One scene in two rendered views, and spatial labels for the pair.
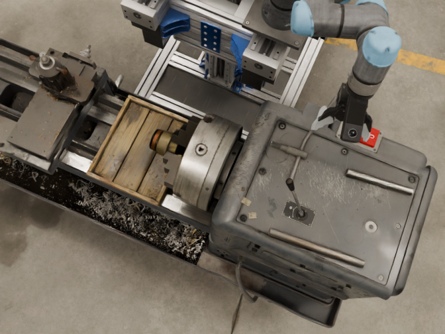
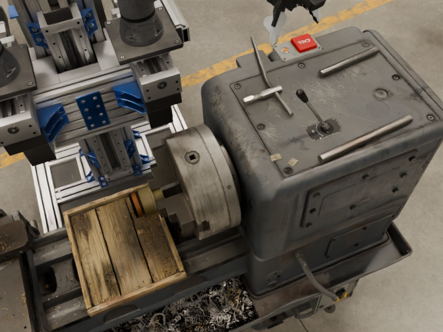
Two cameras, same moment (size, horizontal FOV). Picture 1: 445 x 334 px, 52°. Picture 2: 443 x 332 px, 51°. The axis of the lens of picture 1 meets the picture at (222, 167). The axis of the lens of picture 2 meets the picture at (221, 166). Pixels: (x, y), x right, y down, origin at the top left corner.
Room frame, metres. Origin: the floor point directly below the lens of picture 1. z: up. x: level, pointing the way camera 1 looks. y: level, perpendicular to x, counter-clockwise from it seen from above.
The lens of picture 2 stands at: (-0.15, 0.44, 2.23)
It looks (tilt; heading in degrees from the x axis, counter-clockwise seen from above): 55 degrees down; 323
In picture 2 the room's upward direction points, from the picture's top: 3 degrees counter-clockwise
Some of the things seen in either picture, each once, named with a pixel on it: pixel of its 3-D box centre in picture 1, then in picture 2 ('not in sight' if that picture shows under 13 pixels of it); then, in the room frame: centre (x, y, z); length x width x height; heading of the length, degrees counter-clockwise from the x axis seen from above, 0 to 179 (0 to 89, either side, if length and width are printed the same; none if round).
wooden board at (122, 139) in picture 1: (143, 149); (122, 244); (0.56, 0.31, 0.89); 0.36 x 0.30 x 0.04; 163
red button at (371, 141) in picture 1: (367, 136); (303, 43); (0.56, -0.44, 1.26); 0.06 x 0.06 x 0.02; 73
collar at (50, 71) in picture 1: (48, 65); not in sight; (0.74, 0.64, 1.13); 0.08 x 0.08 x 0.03
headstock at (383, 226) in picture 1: (315, 203); (314, 138); (0.38, -0.33, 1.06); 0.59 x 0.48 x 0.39; 73
